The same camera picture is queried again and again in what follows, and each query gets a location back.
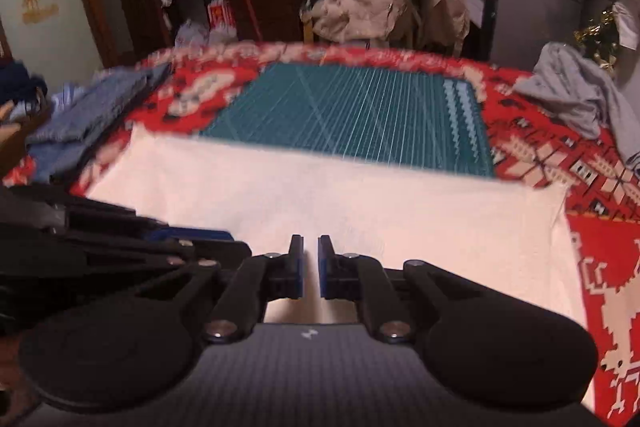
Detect red printed carton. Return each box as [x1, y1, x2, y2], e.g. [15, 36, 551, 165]
[207, 0, 238, 30]

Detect white paper sheet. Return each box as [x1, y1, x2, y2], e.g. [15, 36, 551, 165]
[611, 2, 637, 50]

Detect white knit sweater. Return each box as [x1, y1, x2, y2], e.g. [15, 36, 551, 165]
[85, 124, 596, 413]

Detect navy blue cloth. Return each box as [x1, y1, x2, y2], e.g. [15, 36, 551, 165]
[0, 62, 48, 108]

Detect brown wooden dresser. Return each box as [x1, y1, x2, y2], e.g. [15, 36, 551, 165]
[225, 0, 308, 42]

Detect green cutting mat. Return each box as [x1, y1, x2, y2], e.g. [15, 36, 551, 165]
[200, 62, 496, 180]

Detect red patterned blanket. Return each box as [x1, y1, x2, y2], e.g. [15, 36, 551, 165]
[2, 42, 640, 427]

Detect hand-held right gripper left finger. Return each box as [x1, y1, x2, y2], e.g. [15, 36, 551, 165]
[132, 235, 306, 347]

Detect white printed plastic bag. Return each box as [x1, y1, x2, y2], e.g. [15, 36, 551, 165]
[172, 19, 211, 50]

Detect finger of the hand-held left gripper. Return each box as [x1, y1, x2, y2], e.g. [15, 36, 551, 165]
[90, 237, 253, 278]
[60, 199, 235, 244]

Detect folded blue jeans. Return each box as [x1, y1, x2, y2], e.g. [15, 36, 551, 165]
[27, 62, 173, 142]
[27, 127, 126, 182]

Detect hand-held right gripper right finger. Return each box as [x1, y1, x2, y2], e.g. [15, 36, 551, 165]
[318, 235, 483, 344]

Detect red broom handle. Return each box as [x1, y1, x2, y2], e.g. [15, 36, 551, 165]
[235, 0, 263, 42]

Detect crumpled grey garment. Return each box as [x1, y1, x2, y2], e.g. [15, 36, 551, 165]
[515, 42, 633, 152]

